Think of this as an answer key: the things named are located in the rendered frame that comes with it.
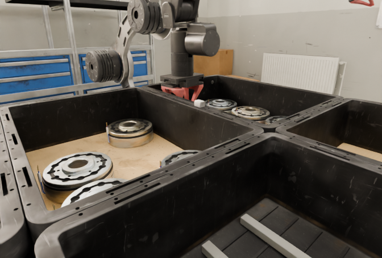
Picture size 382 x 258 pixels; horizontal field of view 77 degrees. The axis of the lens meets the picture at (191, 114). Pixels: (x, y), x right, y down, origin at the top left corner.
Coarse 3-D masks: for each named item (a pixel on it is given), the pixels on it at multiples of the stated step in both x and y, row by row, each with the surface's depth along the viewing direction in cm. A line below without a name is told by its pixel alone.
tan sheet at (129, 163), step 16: (64, 144) 53; (80, 144) 53; (96, 144) 53; (160, 144) 53; (32, 160) 47; (48, 160) 47; (112, 160) 47; (128, 160) 47; (144, 160) 47; (160, 160) 47; (128, 176) 42; (48, 208) 34
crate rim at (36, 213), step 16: (80, 96) 54; (160, 96) 54; (0, 112) 43; (208, 112) 43; (256, 128) 36; (16, 144) 34; (224, 144) 31; (16, 160) 27; (192, 160) 27; (16, 176) 24; (32, 176) 24; (144, 176) 24; (160, 176) 24; (32, 192) 22; (112, 192) 22; (32, 208) 20; (64, 208) 20; (80, 208) 20; (32, 224) 18; (48, 224) 18; (32, 240) 19
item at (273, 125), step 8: (240, 80) 74; (248, 80) 72; (152, 88) 62; (280, 88) 64; (288, 88) 62; (296, 88) 62; (176, 96) 54; (328, 96) 55; (336, 96) 54; (320, 104) 48; (328, 104) 48; (216, 112) 43; (224, 112) 43; (304, 112) 43; (248, 120) 39; (280, 120) 39; (288, 120) 39; (264, 128) 36; (272, 128) 36
